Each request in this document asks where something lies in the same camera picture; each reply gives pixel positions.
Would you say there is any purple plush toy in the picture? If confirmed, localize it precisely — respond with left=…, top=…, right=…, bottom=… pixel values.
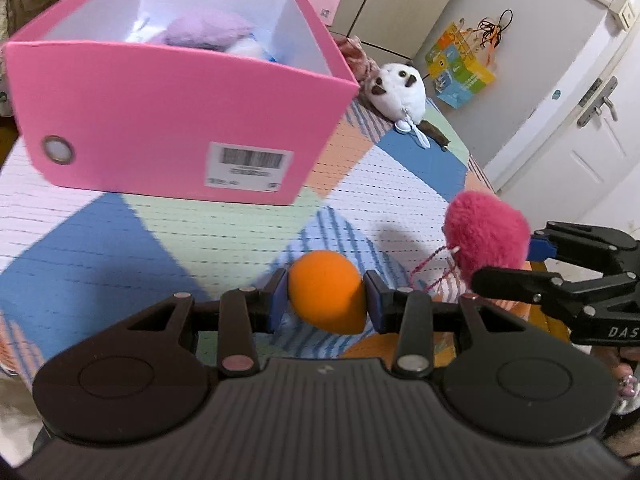
left=148, top=10, right=254, bottom=51

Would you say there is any orange foam ball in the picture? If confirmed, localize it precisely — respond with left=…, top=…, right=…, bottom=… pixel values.
left=288, top=250, right=367, bottom=335

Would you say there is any white plush toy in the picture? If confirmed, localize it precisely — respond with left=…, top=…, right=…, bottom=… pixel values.
left=363, top=63, right=431, bottom=148

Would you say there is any colourful gift bag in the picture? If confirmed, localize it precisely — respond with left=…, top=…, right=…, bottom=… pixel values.
left=425, top=9, right=514, bottom=110

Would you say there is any pink storage box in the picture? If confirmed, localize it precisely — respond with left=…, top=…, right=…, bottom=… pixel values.
left=3, top=0, right=358, bottom=205

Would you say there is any silver door handle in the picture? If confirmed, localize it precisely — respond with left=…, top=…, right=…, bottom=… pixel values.
left=577, top=76, right=618, bottom=128

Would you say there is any right hand with painted nails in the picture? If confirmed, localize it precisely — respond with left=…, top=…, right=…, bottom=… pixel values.
left=591, top=347, right=639, bottom=415

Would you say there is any white door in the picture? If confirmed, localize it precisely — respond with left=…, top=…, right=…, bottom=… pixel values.
left=469, top=0, right=639, bottom=226

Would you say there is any patchwork knitted table cloth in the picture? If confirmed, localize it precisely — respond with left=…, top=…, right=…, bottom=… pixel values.
left=0, top=94, right=576, bottom=391

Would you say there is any pink floral scrunchie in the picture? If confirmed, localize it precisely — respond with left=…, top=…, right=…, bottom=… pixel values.
left=334, top=36, right=378, bottom=84

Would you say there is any pink fluffy pompom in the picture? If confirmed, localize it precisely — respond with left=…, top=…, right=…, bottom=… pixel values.
left=409, top=190, right=533, bottom=291

